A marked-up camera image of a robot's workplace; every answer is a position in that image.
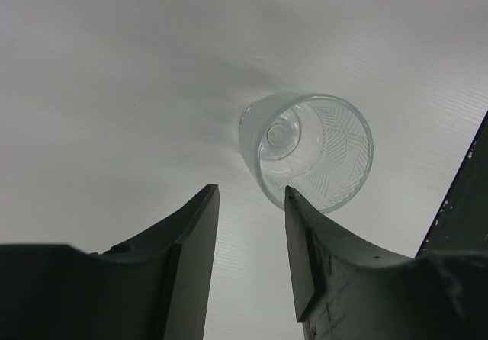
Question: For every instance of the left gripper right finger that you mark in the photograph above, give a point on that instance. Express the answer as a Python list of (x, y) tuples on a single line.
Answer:
[(345, 287)]

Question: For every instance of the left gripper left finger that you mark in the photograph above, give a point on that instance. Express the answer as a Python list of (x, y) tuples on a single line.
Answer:
[(154, 285)]

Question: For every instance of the clear wine glass four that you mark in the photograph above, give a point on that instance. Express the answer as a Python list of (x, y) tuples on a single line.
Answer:
[(318, 144)]

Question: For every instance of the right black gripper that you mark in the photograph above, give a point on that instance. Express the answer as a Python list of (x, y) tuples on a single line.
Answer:
[(461, 221)]

